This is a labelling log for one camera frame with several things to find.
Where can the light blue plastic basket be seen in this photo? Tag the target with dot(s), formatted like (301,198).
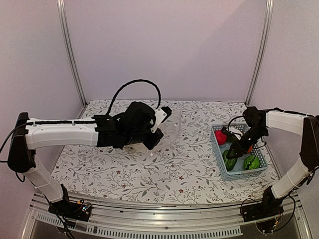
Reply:
(238,172)

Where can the clear zip top bag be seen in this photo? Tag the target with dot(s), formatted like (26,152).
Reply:
(170,129)

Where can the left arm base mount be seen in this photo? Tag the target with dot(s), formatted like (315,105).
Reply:
(74,210)

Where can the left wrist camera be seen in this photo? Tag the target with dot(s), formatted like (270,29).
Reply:
(161,114)

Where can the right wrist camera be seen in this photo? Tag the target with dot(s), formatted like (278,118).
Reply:
(232,134)

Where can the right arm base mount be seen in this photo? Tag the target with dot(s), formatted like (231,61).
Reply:
(261,210)

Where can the aluminium post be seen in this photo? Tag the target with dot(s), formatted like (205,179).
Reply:
(261,51)
(69,51)

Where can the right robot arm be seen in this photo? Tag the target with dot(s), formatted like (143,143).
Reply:
(300,134)

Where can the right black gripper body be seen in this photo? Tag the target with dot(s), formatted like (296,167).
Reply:
(256,134)

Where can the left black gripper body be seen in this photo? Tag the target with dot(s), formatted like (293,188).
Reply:
(151,144)

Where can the aluminium front rail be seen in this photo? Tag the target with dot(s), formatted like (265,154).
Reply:
(116,219)

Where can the left aluminium post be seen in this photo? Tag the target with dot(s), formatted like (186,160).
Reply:
(69,51)

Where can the green toy watermelon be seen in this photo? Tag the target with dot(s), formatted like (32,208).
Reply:
(251,162)

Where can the floral tablecloth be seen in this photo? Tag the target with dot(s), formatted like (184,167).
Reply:
(184,173)

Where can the right aluminium post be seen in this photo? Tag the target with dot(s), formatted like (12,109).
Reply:
(261,51)

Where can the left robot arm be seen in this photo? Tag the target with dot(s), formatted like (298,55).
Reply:
(138,124)

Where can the green toy bell pepper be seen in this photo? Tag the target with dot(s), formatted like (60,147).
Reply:
(229,163)

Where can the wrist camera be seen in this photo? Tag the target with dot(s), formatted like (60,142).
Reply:
(161,114)
(232,134)

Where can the red toy apple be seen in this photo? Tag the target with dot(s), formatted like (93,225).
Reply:
(221,138)

